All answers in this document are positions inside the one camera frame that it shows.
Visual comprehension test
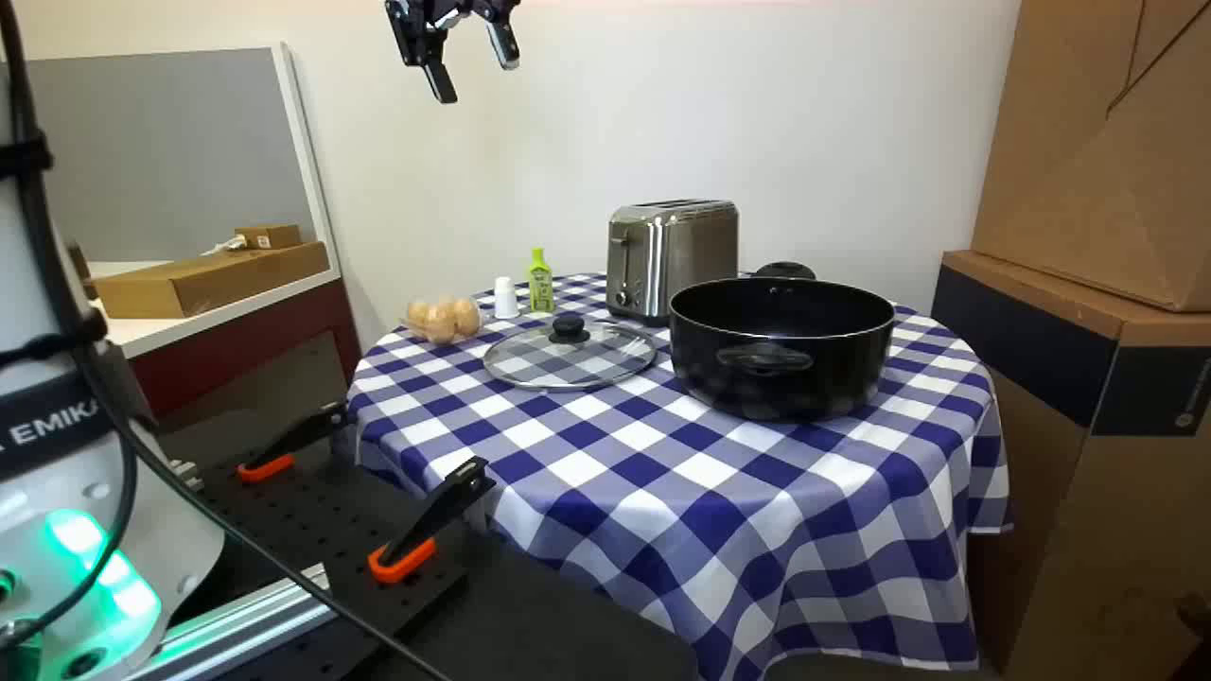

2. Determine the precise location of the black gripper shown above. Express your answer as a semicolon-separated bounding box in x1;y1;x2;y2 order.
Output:
383;0;527;107

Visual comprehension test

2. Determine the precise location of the green plastic bottle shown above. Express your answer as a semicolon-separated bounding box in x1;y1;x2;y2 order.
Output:
522;245;560;317

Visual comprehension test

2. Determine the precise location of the small cardboard box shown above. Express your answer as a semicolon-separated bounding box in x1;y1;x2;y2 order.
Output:
199;225;311;261

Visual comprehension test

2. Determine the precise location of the silver toaster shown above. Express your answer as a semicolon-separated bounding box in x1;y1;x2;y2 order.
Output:
603;198;741;324

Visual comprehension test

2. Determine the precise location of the grey partition board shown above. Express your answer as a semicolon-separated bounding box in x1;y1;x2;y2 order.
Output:
24;43;343;276

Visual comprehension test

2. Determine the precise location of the glass lid with black knob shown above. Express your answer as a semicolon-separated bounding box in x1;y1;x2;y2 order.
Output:
482;310;663;395

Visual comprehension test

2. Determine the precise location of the flat cardboard box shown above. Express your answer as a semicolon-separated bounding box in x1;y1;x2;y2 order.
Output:
92;240;334;323

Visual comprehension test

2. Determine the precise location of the desk with red front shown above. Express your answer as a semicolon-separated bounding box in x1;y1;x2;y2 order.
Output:
85;257;372;420

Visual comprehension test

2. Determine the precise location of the black round object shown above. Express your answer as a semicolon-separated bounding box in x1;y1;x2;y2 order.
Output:
750;257;821;286

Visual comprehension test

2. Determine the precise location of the black cooking pot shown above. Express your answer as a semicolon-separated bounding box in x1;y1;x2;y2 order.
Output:
666;276;899;426

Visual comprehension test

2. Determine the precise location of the blue white checkered tablecloth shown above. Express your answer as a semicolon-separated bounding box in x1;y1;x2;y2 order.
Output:
343;268;1015;681

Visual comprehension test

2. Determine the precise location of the large cardboard box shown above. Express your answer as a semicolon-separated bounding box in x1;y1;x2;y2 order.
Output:
970;0;1211;317

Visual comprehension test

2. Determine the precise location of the black clamp with orange handle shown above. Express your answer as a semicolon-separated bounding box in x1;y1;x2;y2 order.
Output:
364;454;499;590
234;397;359;487

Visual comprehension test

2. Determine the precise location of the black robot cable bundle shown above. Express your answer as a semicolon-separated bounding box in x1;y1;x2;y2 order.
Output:
0;0;449;681

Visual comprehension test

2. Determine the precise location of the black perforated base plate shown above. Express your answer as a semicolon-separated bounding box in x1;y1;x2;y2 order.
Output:
164;413;695;681

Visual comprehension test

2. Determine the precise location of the aluminium profile rail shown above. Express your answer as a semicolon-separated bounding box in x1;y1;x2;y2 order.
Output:
123;563;343;681

